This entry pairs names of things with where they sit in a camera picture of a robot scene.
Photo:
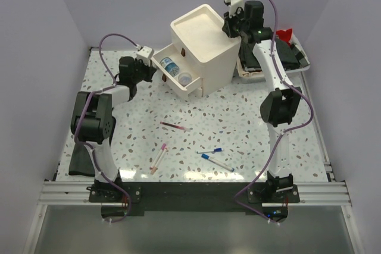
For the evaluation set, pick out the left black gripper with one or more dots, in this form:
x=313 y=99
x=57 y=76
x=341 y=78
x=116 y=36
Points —
x=151 y=71

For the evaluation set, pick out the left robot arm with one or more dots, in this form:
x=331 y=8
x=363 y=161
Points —
x=92 y=122

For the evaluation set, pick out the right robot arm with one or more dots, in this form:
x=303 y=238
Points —
x=244 y=19

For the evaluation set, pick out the blue patterned round jar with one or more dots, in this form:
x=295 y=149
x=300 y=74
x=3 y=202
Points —
x=170 y=66

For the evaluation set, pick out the black mat with blue trim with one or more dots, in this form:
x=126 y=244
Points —
x=80 y=163

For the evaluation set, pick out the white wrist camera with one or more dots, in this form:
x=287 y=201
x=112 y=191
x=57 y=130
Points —
x=235 y=7
x=145 y=54

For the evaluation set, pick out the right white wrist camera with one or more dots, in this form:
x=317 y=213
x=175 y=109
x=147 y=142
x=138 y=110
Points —
x=235 y=7

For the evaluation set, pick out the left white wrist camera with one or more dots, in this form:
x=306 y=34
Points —
x=145 y=54

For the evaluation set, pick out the clear purple round jar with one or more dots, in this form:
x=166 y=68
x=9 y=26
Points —
x=184 y=78

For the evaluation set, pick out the aluminium rail frame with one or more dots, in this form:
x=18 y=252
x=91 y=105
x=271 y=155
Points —
x=66 y=222

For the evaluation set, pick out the long blue marker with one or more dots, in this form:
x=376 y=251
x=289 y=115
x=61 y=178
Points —
x=214 y=161

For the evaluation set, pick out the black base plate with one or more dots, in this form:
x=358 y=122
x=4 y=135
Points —
x=136 y=199

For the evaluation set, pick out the red cloth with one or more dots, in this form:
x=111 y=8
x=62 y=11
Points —
x=285 y=35

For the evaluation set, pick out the dark green folded cloth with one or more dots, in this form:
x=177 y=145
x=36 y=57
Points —
x=251 y=64

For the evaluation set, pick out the cream drawer cabinet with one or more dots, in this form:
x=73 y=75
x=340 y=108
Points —
x=206 y=49

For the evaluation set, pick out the white tray of cloths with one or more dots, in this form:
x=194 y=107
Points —
x=297 y=49

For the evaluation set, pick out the cream bottom drawer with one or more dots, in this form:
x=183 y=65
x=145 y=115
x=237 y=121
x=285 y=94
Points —
x=184 y=92

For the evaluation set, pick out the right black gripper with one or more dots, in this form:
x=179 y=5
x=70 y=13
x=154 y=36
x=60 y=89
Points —
x=227 y=22

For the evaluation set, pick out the short blue marker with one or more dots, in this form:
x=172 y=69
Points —
x=210 y=151

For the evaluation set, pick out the dark red pen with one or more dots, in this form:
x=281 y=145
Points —
x=175 y=126

